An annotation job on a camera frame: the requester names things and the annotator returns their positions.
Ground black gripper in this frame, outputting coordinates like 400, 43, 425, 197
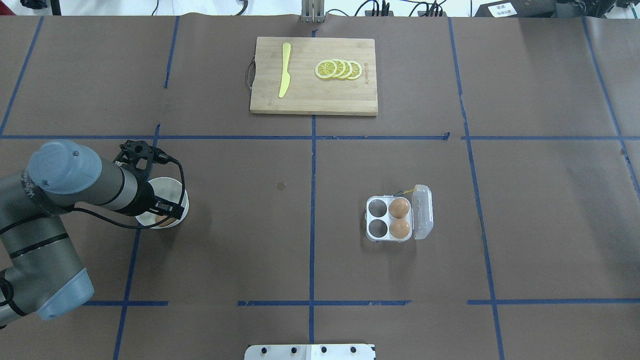
132, 170, 185, 219

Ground brown egg from bowl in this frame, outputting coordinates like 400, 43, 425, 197
153, 214, 177, 228

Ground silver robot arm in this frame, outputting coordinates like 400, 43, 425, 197
0, 139, 186, 328

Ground clear plastic egg box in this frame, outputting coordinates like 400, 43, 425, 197
364, 184, 435, 243

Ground brown egg in box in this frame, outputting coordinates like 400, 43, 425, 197
389, 219, 412, 240
388, 197, 411, 219

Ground black power box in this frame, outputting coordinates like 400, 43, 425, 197
473, 0, 557, 19

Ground white ceramic bowl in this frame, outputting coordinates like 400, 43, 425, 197
135, 177, 190, 230

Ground yellow plastic knife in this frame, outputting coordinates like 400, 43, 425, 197
278, 42, 292, 99

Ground wooden cutting board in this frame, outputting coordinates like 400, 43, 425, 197
250, 36, 378, 117

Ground yellow lemon slices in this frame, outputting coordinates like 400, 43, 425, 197
314, 58, 365, 81

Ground black camera cable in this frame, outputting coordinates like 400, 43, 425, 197
70, 154, 187, 231

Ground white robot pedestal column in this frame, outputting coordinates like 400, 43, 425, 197
243, 343, 377, 360

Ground aluminium frame post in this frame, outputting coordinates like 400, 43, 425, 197
301, 0, 326, 23

